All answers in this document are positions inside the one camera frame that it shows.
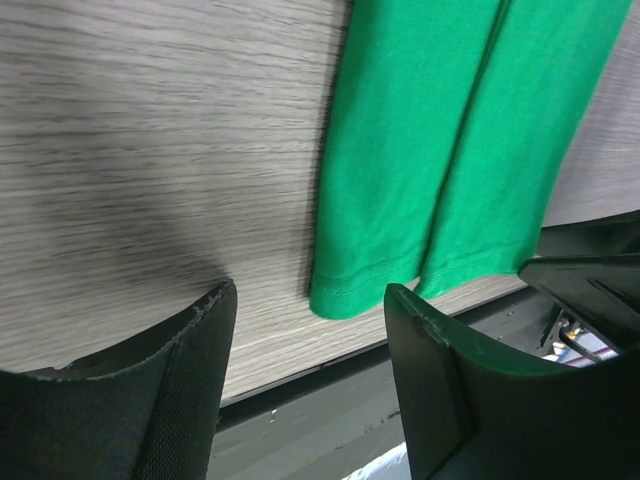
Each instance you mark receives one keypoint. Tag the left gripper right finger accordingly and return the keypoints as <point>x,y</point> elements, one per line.
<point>474,408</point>

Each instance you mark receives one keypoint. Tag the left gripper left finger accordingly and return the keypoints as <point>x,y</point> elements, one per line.
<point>144,408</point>

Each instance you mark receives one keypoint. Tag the green t shirt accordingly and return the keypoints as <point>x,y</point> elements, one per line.
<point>449,124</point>

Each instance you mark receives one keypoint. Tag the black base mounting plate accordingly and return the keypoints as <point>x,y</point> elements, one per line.
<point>324,422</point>

